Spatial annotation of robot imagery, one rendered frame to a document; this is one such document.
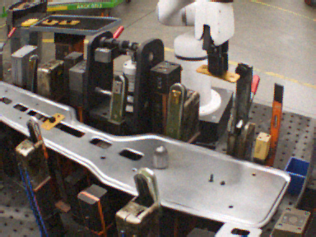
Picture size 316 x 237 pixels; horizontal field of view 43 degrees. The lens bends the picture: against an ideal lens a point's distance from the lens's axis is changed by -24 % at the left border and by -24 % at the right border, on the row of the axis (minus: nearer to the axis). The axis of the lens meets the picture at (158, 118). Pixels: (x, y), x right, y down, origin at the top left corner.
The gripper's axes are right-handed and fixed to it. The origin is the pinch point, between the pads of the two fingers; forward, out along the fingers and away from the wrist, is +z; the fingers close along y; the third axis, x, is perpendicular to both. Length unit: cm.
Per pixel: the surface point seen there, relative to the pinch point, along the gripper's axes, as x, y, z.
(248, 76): 1.6, -14.8, 8.4
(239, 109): -0.4, -14.4, 17.4
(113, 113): -32.7, -11.7, 26.8
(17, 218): -55, 22, 57
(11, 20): -275, -160, 67
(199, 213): 3.7, 11.5, 27.7
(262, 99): -58, -227, 128
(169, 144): -14.7, -8.0, 27.5
